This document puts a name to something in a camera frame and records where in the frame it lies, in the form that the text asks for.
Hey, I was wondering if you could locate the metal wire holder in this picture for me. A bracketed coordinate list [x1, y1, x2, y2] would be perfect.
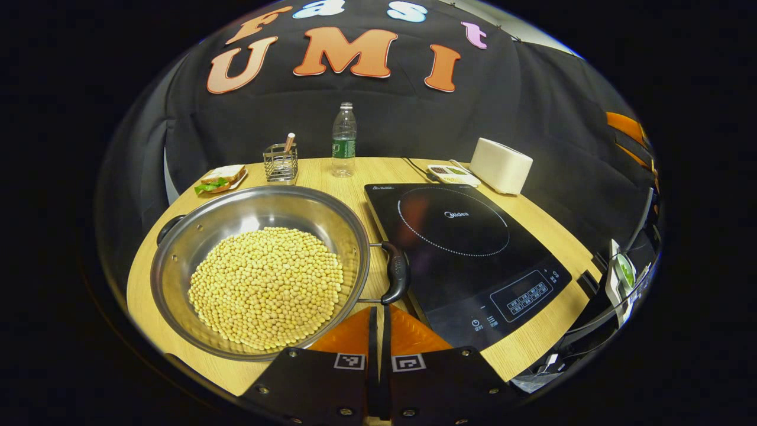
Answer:
[263, 143, 299, 183]

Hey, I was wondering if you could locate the stainless steel pot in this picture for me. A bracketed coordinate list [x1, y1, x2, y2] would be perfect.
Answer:
[150, 185, 410, 363]

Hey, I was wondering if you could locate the white seasoning tray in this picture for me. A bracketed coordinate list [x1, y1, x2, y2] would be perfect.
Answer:
[427, 164, 481, 188]

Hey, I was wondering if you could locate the pile of soybeans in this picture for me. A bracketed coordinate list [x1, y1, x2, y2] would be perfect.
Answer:
[188, 227, 345, 351]

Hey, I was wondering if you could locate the black induction cooktop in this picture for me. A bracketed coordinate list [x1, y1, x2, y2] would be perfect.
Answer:
[364, 182, 573, 351]

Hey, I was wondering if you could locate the clear plastic water bottle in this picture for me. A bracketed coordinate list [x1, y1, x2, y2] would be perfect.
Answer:
[331, 102, 357, 178]

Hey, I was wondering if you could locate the white plate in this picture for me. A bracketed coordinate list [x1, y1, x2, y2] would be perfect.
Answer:
[198, 166, 249, 195]

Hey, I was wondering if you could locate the black backdrop cloth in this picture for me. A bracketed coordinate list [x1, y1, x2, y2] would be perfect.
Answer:
[98, 0, 660, 261]

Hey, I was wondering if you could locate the sandwich with lettuce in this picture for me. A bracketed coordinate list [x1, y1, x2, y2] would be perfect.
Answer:
[194, 164, 246, 196]

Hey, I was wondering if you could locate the white toaster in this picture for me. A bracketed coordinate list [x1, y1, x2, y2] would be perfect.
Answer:
[470, 137, 533, 196]

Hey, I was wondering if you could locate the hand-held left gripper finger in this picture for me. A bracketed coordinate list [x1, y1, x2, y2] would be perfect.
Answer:
[240, 306, 380, 422]
[380, 305, 521, 425]

